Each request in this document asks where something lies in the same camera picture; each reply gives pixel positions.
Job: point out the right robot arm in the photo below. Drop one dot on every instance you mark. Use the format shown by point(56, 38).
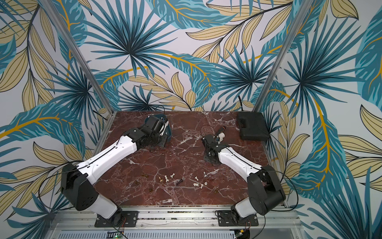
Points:
point(264, 188)

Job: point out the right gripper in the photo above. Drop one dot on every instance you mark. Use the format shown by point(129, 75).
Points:
point(209, 152)

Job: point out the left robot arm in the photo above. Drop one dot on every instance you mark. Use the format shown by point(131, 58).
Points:
point(77, 183)

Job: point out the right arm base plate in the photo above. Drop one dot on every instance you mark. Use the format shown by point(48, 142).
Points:
point(227, 218)

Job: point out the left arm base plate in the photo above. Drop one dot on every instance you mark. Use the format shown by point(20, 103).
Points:
point(126, 219)

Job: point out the black and white bottle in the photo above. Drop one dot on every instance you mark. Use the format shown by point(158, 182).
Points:
point(220, 134)

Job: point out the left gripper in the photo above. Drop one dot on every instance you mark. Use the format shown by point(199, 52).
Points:
point(164, 140)

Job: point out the teal plastic storage box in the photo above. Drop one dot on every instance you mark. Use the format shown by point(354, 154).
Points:
point(166, 129)

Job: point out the aluminium frame rail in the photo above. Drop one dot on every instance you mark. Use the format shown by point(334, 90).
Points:
point(177, 222)

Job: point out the black plastic case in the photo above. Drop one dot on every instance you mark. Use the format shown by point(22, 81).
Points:
point(252, 126)

